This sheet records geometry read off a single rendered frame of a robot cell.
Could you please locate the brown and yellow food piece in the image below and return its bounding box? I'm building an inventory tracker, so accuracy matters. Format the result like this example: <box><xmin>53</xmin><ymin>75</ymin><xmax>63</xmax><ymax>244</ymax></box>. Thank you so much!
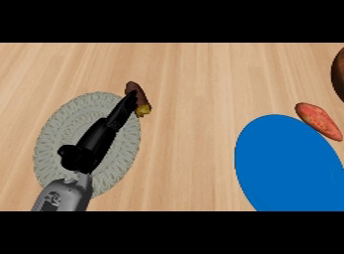
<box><xmin>125</xmin><ymin>80</ymin><xmax>153</xmax><ymax>118</ymax></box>

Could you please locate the grey woven round placemat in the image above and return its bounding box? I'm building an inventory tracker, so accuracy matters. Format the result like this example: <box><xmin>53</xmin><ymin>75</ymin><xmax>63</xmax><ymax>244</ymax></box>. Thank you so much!
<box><xmin>33</xmin><ymin>91</ymin><xmax>143</xmax><ymax>199</ymax></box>

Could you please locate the blue round plate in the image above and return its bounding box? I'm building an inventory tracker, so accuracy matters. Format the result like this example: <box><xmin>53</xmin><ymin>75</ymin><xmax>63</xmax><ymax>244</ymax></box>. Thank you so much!
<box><xmin>234</xmin><ymin>114</ymin><xmax>344</xmax><ymax>212</ymax></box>

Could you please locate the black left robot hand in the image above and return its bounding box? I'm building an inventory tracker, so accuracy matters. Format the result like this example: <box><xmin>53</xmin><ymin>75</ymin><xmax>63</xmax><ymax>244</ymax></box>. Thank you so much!
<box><xmin>57</xmin><ymin>89</ymin><xmax>140</xmax><ymax>176</ymax></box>

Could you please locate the orange-red sweet potato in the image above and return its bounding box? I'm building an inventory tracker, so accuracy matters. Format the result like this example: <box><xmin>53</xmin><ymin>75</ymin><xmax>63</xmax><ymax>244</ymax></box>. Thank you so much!
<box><xmin>295</xmin><ymin>102</ymin><xmax>344</xmax><ymax>143</ymax></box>

